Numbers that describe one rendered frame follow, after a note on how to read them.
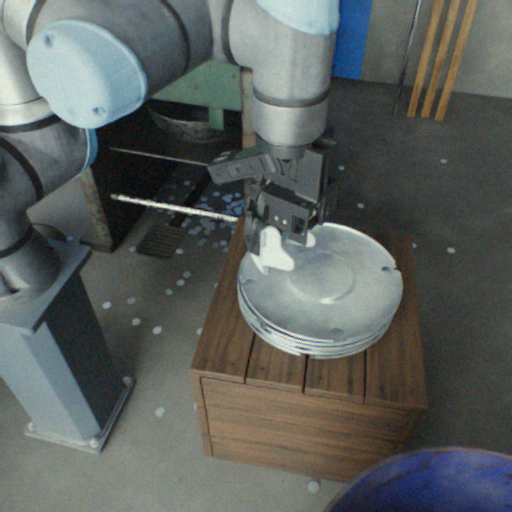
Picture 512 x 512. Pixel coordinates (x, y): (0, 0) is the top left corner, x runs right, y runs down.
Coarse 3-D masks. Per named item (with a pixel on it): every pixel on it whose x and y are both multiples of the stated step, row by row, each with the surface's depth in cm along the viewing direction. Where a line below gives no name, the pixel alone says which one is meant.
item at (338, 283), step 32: (320, 256) 87; (352, 256) 88; (384, 256) 88; (256, 288) 82; (288, 288) 82; (320, 288) 81; (352, 288) 82; (384, 288) 82; (288, 320) 77; (320, 320) 77; (352, 320) 77; (384, 320) 77
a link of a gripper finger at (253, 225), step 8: (248, 208) 54; (256, 208) 54; (248, 216) 54; (256, 216) 54; (248, 224) 54; (256, 224) 54; (264, 224) 56; (248, 232) 55; (256, 232) 55; (248, 240) 56; (256, 240) 56; (248, 248) 58; (256, 248) 58
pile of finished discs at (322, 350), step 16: (384, 272) 86; (240, 288) 83; (240, 304) 83; (256, 320) 78; (272, 336) 77; (288, 336) 75; (336, 336) 76; (368, 336) 76; (288, 352) 78; (304, 352) 76; (320, 352) 76; (336, 352) 76; (352, 352) 77
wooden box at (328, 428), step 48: (240, 240) 98; (384, 240) 98; (240, 336) 80; (384, 336) 80; (192, 384) 79; (240, 384) 76; (288, 384) 74; (336, 384) 74; (384, 384) 74; (240, 432) 89; (288, 432) 85; (336, 432) 82; (384, 432) 78; (336, 480) 96
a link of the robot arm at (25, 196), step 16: (0, 144) 65; (0, 160) 63; (16, 160) 65; (0, 176) 63; (16, 176) 65; (32, 176) 67; (0, 192) 63; (16, 192) 65; (32, 192) 68; (0, 208) 64; (16, 208) 67; (0, 224) 65; (16, 224) 67; (0, 240) 66; (16, 240) 68
